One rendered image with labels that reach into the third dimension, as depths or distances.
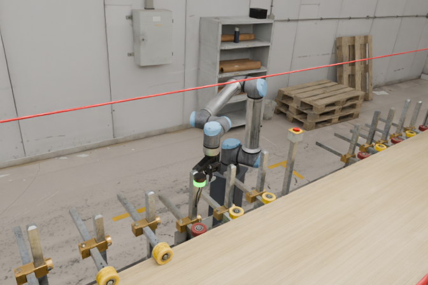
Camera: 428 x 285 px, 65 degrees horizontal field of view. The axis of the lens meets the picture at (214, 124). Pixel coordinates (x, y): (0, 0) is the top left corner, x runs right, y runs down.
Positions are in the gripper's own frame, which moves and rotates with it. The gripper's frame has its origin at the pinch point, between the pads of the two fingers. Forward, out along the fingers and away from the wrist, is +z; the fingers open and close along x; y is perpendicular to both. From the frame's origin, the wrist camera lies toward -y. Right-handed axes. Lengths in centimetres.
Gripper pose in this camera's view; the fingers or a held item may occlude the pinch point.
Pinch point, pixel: (206, 184)
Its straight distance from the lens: 195.4
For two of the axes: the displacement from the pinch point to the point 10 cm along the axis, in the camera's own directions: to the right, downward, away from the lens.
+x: -5.9, -3.7, 7.2
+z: -0.6, 9.1, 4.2
